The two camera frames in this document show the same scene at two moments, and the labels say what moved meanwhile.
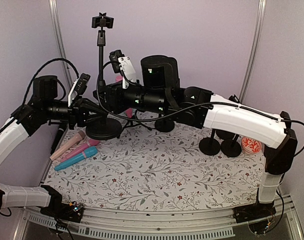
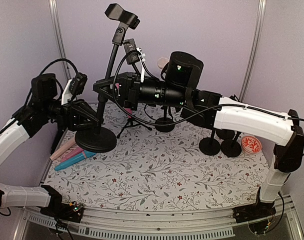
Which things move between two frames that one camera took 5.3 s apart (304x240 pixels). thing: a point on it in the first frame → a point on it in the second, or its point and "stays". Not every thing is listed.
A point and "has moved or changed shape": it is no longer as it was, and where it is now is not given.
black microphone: x=61 y=130 stays
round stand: x=231 y=148 stays
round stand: x=101 y=129 has moved or changed shape
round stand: x=224 y=135 stays
